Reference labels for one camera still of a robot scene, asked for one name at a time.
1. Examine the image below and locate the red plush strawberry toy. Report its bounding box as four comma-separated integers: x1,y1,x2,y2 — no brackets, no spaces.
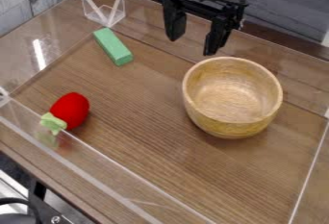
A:
40,92,89,136

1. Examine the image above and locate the light wooden bowl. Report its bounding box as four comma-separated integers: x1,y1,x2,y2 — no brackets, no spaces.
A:
180,57,282,139

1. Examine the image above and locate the black table leg frame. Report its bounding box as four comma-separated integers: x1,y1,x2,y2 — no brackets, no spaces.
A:
28,180,73,224

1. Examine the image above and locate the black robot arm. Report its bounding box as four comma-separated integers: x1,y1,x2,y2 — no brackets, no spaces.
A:
159,0,247,56

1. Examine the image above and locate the green rectangular block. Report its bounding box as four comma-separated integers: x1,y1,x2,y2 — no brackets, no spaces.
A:
92,28,132,66

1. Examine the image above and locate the clear acrylic tray wall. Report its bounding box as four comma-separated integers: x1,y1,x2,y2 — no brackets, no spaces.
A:
0,87,214,224

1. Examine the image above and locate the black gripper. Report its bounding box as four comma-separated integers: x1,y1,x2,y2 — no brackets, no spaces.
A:
161,0,247,56

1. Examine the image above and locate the black cable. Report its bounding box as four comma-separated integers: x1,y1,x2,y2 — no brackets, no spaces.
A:
0,196,44,224

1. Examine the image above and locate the clear acrylic corner bracket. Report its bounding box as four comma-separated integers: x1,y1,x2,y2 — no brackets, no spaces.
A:
81,0,125,28

